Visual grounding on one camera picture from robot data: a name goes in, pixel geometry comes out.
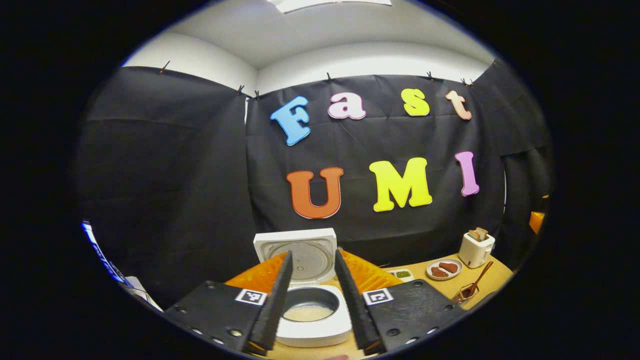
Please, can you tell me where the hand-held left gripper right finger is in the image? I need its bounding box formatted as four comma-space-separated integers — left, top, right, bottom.
334, 248, 468, 356

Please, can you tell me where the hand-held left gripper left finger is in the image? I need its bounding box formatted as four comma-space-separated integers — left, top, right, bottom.
164, 251, 294, 357

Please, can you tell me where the white rice cooker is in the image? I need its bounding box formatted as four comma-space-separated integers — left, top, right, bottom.
253, 228, 354, 348

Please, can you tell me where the brown wooden spoon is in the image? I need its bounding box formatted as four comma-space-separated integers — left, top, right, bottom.
459, 261, 494, 298

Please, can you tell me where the metal wire chopstick holder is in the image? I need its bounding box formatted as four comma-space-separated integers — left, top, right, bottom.
452, 284, 480, 306

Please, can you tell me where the open laptop computer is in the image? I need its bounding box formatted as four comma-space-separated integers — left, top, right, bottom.
81, 220, 131, 288

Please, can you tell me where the white toaster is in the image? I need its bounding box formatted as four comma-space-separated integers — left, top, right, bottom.
458, 231, 496, 269

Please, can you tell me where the white round plate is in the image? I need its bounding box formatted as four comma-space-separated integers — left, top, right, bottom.
426, 258, 463, 281

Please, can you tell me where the black backdrop cloth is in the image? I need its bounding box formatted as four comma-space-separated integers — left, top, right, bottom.
77, 59, 553, 311

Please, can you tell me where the long ceiling light panel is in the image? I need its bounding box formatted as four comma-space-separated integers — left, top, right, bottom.
267, 0, 393, 13

